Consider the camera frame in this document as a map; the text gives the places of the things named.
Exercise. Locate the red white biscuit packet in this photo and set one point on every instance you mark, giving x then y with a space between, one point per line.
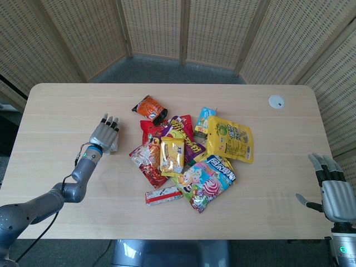
164 195

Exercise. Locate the clear red peanut snack bag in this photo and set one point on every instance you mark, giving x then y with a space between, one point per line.
147 164

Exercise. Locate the purple snack bag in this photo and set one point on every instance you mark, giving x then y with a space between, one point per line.
192 146

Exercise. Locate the small blue yellow packet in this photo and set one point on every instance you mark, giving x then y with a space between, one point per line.
204 122

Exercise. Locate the orange black snack packet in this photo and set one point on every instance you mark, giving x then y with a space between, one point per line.
148 107

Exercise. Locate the colourful lollipop bag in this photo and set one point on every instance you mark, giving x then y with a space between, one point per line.
207 183

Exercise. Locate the yellow green plum bag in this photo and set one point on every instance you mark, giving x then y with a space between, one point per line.
231 140

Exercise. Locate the plain red snack bag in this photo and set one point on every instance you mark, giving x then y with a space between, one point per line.
147 129

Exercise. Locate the yellow cracker packet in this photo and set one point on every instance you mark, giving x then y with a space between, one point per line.
172 157

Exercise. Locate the woven folding screen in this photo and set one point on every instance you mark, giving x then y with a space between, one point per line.
217 30

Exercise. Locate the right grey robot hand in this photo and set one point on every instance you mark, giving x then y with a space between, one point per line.
338 197

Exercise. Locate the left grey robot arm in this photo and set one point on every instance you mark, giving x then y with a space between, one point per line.
41 204

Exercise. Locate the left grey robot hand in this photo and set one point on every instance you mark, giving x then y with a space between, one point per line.
104 135

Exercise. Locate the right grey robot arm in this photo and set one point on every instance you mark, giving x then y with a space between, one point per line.
343 247

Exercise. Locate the grey robot torso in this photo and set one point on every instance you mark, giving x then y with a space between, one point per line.
167 253

